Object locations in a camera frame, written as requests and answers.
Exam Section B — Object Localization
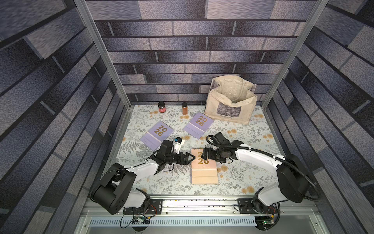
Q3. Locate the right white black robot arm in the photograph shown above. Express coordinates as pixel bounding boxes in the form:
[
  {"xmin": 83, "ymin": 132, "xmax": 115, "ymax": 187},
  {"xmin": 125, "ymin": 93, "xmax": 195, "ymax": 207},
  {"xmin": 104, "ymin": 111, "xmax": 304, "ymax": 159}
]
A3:
[{"xmin": 202, "ymin": 132, "xmax": 321, "ymax": 212}]

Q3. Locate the circuit board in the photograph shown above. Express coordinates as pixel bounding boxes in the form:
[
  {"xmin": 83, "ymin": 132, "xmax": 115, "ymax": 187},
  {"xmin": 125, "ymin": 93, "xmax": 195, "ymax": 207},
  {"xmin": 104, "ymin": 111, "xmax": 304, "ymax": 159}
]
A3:
[
  {"xmin": 255, "ymin": 216, "xmax": 277, "ymax": 231},
  {"xmin": 131, "ymin": 216, "xmax": 151, "ymax": 225}
]

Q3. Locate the dark jar red label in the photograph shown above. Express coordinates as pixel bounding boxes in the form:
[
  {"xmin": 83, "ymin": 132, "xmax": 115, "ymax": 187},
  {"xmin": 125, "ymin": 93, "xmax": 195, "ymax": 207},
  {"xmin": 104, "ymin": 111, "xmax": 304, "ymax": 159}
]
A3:
[{"xmin": 157, "ymin": 101, "xmax": 166, "ymax": 113}]

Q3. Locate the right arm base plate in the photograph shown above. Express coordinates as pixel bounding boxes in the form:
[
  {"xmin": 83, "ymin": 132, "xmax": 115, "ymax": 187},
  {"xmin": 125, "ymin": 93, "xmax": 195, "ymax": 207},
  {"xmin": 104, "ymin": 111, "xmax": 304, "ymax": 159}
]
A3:
[{"xmin": 237, "ymin": 199, "xmax": 279, "ymax": 215}]

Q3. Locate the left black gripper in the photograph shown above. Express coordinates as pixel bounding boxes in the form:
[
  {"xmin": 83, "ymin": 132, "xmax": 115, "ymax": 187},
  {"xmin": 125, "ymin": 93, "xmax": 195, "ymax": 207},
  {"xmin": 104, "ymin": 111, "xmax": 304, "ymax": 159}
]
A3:
[{"xmin": 165, "ymin": 151, "xmax": 196, "ymax": 166}]

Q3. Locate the right circuit board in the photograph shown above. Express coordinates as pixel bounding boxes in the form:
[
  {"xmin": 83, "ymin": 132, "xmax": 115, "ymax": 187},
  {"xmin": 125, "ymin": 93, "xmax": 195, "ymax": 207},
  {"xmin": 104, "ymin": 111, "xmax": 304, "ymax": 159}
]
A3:
[{"xmin": 255, "ymin": 216, "xmax": 277, "ymax": 231}]

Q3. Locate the floral patterned table mat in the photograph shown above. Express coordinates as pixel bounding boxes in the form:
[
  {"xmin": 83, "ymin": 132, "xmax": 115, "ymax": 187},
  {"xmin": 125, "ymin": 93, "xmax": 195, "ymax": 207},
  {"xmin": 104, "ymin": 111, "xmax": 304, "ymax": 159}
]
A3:
[{"xmin": 114, "ymin": 105, "xmax": 280, "ymax": 196}]

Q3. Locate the left aluminium frame post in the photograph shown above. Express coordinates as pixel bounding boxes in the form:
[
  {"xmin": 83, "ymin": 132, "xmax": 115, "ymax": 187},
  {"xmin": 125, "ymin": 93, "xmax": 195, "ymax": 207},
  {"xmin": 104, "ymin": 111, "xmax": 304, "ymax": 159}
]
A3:
[{"xmin": 74, "ymin": 0, "xmax": 131, "ymax": 110}]

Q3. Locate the left circuit board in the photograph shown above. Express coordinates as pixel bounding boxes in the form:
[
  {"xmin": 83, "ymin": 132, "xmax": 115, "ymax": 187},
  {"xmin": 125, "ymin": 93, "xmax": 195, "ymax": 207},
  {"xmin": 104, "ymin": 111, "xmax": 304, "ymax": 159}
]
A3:
[{"xmin": 131, "ymin": 216, "xmax": 151, "ymax": 225}]

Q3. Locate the amber spice bottle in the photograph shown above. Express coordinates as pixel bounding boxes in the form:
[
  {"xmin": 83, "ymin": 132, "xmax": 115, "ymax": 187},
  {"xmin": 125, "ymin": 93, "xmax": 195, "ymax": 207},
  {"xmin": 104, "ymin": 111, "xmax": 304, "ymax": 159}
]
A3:
[{"xmin": 182, "ymin": 102, "xmax": 188, "ymax": 115}]

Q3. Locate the peach 2026 desk calendar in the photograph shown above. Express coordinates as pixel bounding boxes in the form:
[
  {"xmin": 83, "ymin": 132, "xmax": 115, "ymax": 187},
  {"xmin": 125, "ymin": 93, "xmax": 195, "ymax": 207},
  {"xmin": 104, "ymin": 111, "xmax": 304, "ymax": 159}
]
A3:
[{"xmin": 191, "ymin": 148, "xmax": 218, "ymax": 184}]

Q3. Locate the beige canvas tote bag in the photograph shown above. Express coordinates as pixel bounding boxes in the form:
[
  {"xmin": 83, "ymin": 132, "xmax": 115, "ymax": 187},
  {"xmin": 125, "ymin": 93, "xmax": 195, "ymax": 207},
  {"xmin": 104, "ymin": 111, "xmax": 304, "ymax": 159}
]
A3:
[{"xmin": 204, "ymin": 75, "xmax": 258, "ymax": 125}]

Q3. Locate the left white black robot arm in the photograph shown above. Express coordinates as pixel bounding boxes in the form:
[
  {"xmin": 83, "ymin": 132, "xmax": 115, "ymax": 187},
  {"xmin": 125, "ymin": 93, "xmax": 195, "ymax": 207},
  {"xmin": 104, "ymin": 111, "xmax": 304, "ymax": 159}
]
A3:
[{"xmin": 89, "ymin": 140, "xmax": 196, "ymax": 215}]

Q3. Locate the aluminium frame post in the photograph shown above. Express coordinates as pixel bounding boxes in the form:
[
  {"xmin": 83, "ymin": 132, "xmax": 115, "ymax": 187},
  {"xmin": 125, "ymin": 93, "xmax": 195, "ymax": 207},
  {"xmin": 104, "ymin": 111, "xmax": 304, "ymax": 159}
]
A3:
[
  {"xmin": 261, "ymin": 0, "xmax": 329, "ymax": 110},
  {"xmin": 74, "ymin": 0, "xmax": 131, "ymax": 110}
]

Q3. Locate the right aluminium frame post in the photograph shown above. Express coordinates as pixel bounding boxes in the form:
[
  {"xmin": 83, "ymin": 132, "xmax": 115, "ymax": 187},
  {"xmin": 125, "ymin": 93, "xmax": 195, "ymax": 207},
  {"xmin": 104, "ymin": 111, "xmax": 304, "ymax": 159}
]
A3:
[{"xmin": 261, "ymin": 0, "xmax": 329, "ymax": 110}]

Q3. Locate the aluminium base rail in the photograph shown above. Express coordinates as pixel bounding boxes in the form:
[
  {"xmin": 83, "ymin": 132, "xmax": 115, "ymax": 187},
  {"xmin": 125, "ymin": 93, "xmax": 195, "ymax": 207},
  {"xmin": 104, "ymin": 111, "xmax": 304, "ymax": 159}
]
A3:
[{"xmin": 74, "ymin": 195, "xmax": 329, "ymax": 234}]

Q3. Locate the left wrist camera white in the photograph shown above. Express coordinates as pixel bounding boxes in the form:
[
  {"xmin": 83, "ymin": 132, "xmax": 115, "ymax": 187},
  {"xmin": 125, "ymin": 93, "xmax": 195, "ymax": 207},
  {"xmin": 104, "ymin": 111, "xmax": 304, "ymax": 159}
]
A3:
[{"xmin": 172, "ymin": 137, "xmax": 185, "ymax": 154}]

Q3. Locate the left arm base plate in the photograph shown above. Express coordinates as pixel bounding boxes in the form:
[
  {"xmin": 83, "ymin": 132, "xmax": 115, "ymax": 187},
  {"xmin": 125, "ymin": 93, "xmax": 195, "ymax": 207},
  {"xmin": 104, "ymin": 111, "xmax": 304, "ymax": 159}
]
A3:
[{"xmin": 123, "ymin": 199, "xmax": 164, "ymax": 215}]

